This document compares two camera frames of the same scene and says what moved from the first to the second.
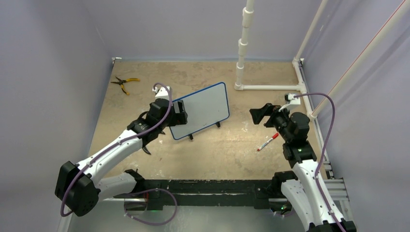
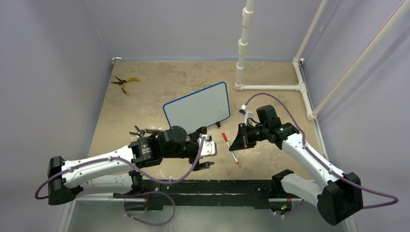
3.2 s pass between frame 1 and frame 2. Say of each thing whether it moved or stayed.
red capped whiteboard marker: moved
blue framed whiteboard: stayed
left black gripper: moved
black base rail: stayed
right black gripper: moved
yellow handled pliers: stayed
